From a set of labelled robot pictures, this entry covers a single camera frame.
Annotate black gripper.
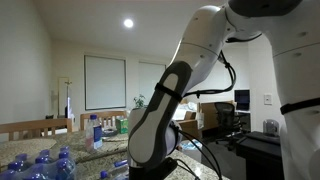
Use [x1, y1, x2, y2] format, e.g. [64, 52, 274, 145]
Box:
[129, 165, 164, 180]

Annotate clear bottle blue label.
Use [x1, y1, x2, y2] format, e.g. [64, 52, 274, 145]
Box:
[84, 114, 104, 153]
[99, 158, 130, 180]

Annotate green floral tissue box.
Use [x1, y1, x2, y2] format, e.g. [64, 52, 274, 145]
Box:
[115, 116, 129, 135]

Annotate dark tape roll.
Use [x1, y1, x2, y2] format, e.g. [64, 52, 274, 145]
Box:
[101, 128, 119, 138]

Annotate white trash bin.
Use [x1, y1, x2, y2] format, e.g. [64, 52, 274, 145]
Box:
[181, 139, 203, 154]

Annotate green potted plant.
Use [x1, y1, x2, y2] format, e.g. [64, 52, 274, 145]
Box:
[133, 93, 147, 110]

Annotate wooden chair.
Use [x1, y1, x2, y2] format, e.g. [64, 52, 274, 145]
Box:
[79, 110, 128, 132]
[0, 118, 74, 143]

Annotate white bedding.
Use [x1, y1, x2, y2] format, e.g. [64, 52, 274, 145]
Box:
[176, 101, 198, 121]

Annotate brown cardboard box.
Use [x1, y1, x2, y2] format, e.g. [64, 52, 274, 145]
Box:
[198, 99, 236, 133]

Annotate shrink-wrapped water bottle pack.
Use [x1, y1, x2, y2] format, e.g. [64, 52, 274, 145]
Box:
[0, 146, 86, 180]

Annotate large white window blind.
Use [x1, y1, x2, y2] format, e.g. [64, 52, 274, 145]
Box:
[83, 54, 127, 111]

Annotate black office chair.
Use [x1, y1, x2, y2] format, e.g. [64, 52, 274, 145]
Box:
[213, 101, 243, 151]

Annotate tall framed mirror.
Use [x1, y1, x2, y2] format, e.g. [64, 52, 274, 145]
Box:
[57, 76, 70, 118]

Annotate black computer monitor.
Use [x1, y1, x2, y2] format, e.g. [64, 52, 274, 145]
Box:
[234, 89, 251, 112]

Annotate grey metal appliance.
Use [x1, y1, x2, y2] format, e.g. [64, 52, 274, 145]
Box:
[262, 118, 280, 137]

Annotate round ceiling light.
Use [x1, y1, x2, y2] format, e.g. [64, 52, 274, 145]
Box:
[123, 18, 134, 29]

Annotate wrist mounted camera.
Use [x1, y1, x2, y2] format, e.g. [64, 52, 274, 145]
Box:
[156, 157, 179, 180]

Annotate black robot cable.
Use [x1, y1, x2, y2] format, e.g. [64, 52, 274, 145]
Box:
[171, 49, 238, 180]

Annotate white light switch plate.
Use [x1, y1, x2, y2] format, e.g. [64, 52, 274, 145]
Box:
[263, 93, 273, 106]

